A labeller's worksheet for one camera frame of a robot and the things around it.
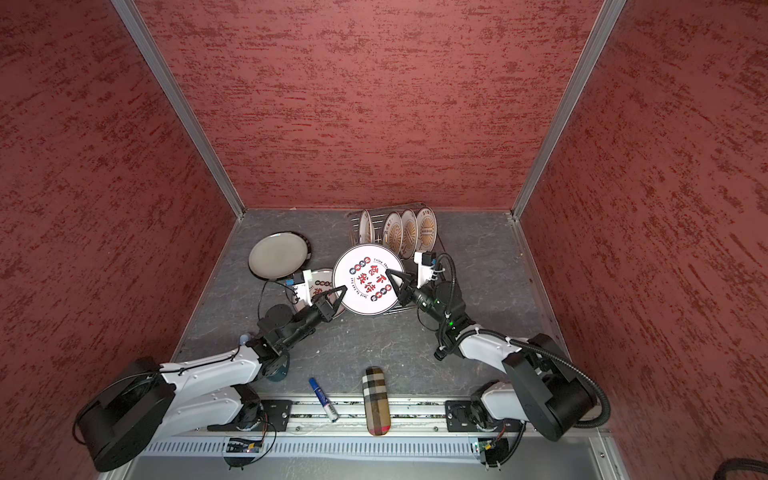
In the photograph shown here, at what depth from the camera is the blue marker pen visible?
754mm

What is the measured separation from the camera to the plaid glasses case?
0.72 metres

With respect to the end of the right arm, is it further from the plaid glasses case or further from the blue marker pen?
the blue marker pen

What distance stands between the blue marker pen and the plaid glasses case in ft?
0.29
